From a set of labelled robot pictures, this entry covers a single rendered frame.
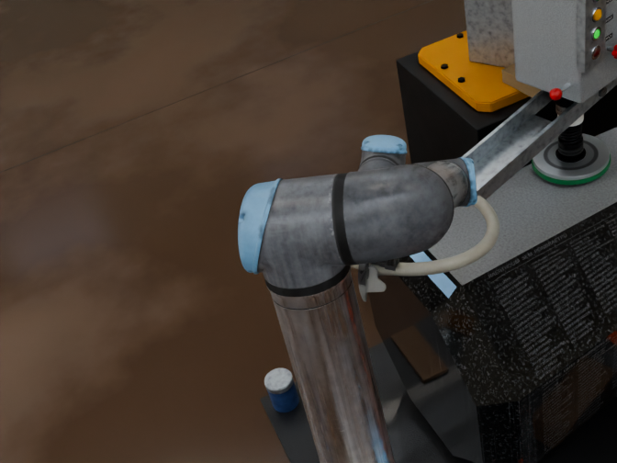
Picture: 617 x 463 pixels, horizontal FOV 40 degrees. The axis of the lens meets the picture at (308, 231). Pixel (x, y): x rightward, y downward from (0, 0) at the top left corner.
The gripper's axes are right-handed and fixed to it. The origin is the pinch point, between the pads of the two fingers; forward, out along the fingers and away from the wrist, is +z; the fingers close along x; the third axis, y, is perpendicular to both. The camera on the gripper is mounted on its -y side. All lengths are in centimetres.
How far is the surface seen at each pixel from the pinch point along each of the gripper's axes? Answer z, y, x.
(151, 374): 108, -103, 65
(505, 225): 9, 22, 57
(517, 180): 5, 22, 76
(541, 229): 8, 32, 56
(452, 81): -1, -11, 132
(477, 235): 11, 16, 52
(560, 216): 6, 36, 62
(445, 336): 30.0, 14.2, 28.9
